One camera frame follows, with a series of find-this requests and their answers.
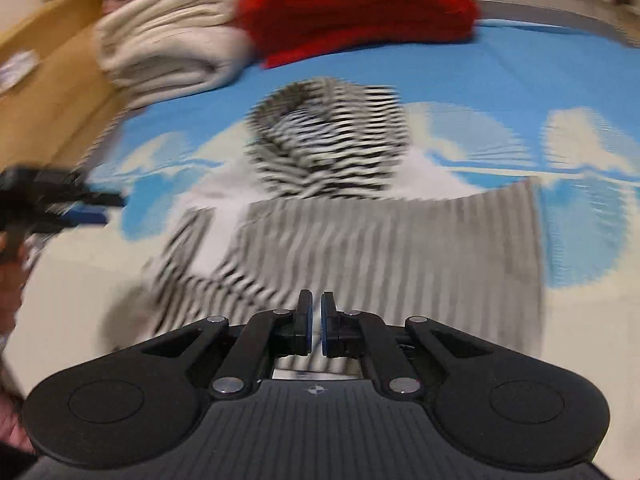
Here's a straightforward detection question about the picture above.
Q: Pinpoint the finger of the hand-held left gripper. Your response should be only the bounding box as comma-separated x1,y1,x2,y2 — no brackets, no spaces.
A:
75,186,127,209
50,209,110,229

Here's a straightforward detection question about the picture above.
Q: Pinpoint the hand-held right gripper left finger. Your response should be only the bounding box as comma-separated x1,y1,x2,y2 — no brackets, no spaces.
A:
140,289,314,402

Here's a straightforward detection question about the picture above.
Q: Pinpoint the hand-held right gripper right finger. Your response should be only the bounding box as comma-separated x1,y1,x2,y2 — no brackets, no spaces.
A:
320,290,494,402

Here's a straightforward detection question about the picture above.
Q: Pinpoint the black white striped hoodie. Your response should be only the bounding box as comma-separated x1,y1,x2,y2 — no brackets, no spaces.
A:
100,77,547,363

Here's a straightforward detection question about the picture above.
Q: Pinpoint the white folded blanket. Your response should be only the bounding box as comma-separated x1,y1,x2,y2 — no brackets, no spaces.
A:
95,0,257,111

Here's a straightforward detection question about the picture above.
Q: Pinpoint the blue white patterned bed sheet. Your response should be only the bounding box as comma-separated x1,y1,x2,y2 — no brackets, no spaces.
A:
0,17,640,411

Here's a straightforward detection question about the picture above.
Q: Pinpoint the red folded blanket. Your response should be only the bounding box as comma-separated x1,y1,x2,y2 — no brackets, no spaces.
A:
237,0,482,69

